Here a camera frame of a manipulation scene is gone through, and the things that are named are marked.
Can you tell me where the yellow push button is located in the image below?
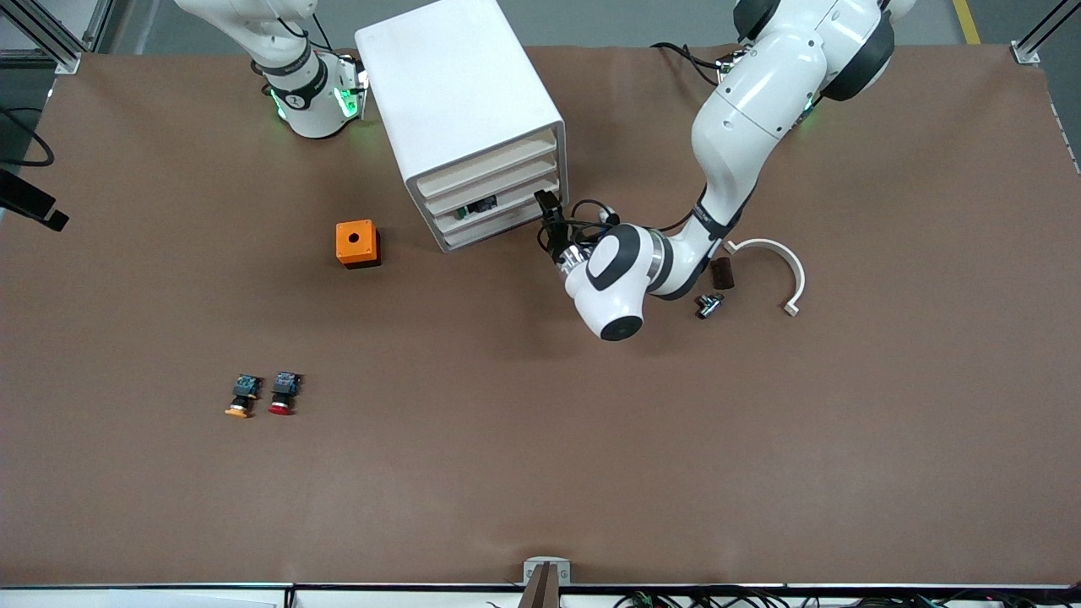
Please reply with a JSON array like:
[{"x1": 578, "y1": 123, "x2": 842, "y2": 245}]
[{"x1": 225, "y1": 374, "x2": 263, "y2": 419}]

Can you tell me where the orange button box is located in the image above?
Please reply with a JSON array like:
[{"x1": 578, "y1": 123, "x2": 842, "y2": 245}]
[{"x1": 335, "y1": 220, "x2": 383, "y2": 269}]

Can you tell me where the black base cable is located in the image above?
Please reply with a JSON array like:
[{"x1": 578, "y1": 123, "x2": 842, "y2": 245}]
[{"x1": 649, "y1": 41, "x2": 729, "y2": 88}]

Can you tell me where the white curved bracket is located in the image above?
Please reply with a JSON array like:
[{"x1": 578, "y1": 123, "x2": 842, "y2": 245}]
[{"x1": 725, "y1": 238, "x2": 807, "y2": 318}]

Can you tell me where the black loose cable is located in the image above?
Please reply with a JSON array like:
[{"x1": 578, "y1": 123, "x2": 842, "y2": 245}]
[{"x1": 0, "y1": 108, "x2": 56, "y2": 167}]

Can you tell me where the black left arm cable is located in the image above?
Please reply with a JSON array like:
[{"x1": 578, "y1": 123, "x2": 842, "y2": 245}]
[{"x1": 559, "y1": 198, "x2": 695, "y2": 247}]

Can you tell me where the aluminium frame profile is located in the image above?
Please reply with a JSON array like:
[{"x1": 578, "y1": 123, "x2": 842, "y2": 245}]
[
  {"x1": 1012, "y1": 0, "x2": 1081, "y2": 66},
  {"x1": 0, "y1": 0, "x2": 115, "y2": 75}
]

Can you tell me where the red push button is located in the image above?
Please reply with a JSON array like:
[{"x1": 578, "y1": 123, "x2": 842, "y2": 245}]
[{"x1": 268, "y1": 371, "x2": 302, "y2": 416}]

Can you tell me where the grey metal bracket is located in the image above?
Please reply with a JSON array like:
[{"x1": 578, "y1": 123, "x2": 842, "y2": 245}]
[{"x1": 523, "y1": 557, "x2": 572, "y2": 585}]

